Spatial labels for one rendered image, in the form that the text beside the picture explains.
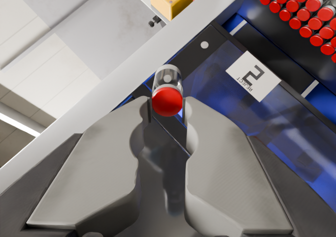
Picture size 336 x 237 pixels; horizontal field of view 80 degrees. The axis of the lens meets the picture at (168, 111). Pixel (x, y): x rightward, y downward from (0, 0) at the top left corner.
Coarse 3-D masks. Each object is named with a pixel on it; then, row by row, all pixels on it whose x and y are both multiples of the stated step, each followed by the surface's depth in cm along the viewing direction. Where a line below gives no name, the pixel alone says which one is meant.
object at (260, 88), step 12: (240, 60) 39; (252, 60) 39; (228, 72) 38; (240, 72) 38; (252, 72) 38; (264, 72) 38; (240, 84) 38; (252, 84) 38; (264, 84) 38; (276, 84) 37; (264, 96) 37
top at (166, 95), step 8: (160, 88) 12; (168, 88) 12; (152, 96) 13; (160, 96) 13; (168, 96) 13; (176, 96) 12; (152, 104) 13; (160, 104) 13; (168, 104) 13; (176, 104) 13; (160, 112) 13; (168, 112) 13; (176, 112) 13
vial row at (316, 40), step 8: (264, 0) 36; (288, 0) 35; (272, 8) 36; (280, 8) 35; (280, 16) 36; (288, 16) 34; (296, 16) 34; (312, 16) 34; (296, 24) 34; (304, 24) 35; (304, 32) 34; (312, 32) 34; (312, 40) 34; (320, 40) 33; (328, 40) 33; (320, 48) 34; (328, 48) 33
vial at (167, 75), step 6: (162, 66) 16; (168, 66) 16; (174, 66) 16; (156, 72) 16; (162, 72) 15; (168, 72) 14; (174, 72) 15; (180, 72) 16; (156, 78) 14; (162, 78) 14; (168, 78) 13; (174, 78) 14; (180, 78) 15; (156, 84) 14; (162, 84) 13; (168, 84) 13; (174, 84) 13; (180, 84) 14; (180, 90) 14
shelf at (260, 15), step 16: (256, 0) 43; (272, 0) 40; (256, 16) 46; (272, 16) 43; (272, 32) 46; (288, 32) 43; (288, 48) 46; (304, 48) 42; (304, 64) 45; (320, 64) 42; (320, 80) 45
